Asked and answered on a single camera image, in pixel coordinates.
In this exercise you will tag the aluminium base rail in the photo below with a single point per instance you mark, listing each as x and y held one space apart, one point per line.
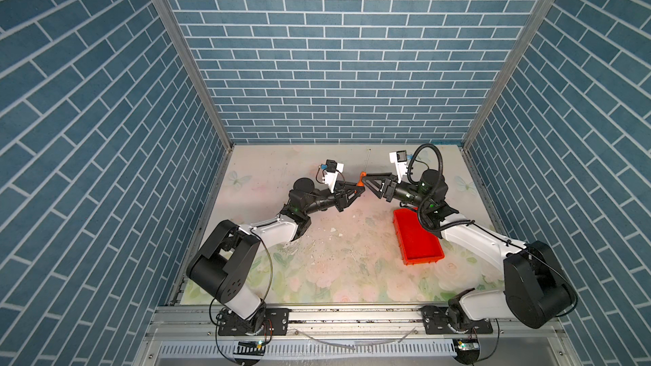
510 344

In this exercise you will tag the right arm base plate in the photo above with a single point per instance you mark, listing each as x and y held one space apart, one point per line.
441 320

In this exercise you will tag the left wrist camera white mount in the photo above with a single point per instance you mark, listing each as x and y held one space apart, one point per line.
330 171

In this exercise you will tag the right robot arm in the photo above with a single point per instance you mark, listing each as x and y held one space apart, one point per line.
535 286

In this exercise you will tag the aluminium corner post left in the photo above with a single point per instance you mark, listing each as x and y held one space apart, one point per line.
174 31

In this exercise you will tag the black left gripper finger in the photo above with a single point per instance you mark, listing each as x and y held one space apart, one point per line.
344 200
352 190

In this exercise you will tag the aluminium corner post right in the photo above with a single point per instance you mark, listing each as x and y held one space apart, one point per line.
523 41

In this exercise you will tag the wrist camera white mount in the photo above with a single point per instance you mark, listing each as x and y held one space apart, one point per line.
401 160
330 171

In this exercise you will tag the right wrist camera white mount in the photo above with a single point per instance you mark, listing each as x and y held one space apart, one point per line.
401 160

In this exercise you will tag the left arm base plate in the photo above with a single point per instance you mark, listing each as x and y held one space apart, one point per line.
274 319

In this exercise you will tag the white vented cable duct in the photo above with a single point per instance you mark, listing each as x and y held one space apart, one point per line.
305 349

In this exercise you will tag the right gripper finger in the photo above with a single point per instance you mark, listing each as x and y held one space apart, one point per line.
378 188
377 179

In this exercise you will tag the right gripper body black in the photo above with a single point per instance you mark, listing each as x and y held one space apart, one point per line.
399 192

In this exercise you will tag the aluminium corner post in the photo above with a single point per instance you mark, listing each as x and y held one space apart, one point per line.
174 31
523 41

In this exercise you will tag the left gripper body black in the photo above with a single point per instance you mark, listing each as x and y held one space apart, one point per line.
328 202

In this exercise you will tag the red plastic bin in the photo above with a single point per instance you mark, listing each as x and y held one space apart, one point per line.
417 246

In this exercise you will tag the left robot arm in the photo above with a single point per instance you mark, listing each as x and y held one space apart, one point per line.
222 264

